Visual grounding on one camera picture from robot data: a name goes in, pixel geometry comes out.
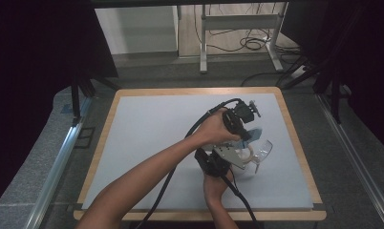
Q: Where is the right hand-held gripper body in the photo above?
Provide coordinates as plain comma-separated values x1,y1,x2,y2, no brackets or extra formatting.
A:
194,142,249,178

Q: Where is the person's left hand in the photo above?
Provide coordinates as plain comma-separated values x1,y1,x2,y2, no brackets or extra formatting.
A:
192,108,242,150

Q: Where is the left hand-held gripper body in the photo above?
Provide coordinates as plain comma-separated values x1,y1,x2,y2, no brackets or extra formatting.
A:
222,98,263,138

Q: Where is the white panel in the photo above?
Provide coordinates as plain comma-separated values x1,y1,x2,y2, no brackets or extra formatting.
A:
94,5,180,55

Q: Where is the blue tape patch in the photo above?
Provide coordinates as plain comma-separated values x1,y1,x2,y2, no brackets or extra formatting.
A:
60,103,75,115

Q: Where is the aluminium rail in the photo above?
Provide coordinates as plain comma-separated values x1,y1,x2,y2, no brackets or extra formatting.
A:
316,94,384,225
24,94,94,229

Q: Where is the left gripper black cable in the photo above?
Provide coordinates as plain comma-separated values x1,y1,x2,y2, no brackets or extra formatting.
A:
134,97,245,229

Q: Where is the white table mat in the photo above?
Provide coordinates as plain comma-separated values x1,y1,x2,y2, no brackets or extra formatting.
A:
81,93,314,211

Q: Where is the grey metal desk frame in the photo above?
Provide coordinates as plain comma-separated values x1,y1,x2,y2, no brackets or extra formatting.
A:
199,2,286,74

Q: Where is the person's right hand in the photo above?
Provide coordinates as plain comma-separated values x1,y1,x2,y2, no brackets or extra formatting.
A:
203,169,236,208

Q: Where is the black tripod stand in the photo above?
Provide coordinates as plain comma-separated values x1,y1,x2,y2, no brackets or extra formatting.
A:
69,73,119,127
280,56,352,125

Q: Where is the black coiled floor cable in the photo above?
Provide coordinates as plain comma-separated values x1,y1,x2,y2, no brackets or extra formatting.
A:
239,35,271,52

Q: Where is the black curtain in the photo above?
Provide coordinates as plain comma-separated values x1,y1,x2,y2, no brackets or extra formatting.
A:
0,0,118,213
281,0,384,157

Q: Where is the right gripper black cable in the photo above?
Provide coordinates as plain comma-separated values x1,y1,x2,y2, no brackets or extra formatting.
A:
219,173,262,229

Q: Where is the white power strip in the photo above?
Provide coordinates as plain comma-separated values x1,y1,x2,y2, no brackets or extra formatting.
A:
288,64,309,80

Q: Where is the clear plastic bag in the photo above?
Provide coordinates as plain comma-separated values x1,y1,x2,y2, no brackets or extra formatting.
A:
230,138,274,179

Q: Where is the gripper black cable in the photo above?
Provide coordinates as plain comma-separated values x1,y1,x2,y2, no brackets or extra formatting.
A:
134,97,245,229
219,173,262,229

